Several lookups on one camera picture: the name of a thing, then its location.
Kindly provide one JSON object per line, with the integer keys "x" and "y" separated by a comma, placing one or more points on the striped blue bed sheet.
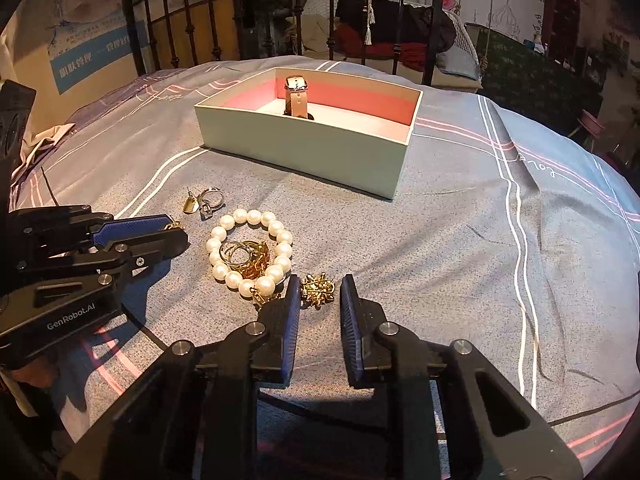
{"x": 501, "y": 232}

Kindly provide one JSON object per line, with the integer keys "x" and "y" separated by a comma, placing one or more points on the rose gold wrist watch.
{"x": 296, "y": 99}

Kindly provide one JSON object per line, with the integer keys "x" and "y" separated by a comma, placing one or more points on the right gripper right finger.
{"x": 491, "y": 431}

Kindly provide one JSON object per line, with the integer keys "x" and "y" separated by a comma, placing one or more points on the red cushion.
{"x": 349, "y": 43}

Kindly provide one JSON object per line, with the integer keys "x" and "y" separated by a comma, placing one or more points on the red phone booth cabinet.
{"x": 560, "y": 26}

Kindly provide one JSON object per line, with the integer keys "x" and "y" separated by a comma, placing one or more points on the black iron bed frame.
{"x": 185, "y": 33}

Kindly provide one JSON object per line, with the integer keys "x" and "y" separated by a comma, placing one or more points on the gold padlock charm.
{"x": 191, "y": 205}

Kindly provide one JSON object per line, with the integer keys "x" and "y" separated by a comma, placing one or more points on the pink stool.
{"x": 588, "y": 131}

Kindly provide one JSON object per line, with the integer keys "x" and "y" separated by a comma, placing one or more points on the mint box with red lining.
{"x": 359, "y": 136}

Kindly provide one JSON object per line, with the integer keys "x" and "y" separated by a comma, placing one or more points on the white hanging swing chair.
{"x": 456, "y": 62}

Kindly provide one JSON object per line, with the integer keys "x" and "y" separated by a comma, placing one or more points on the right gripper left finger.
{"x": 193, "y": 412}

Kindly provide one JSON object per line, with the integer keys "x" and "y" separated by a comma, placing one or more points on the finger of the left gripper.
{"x": 123, "y": 229}
{"x": 145, "y": 252}

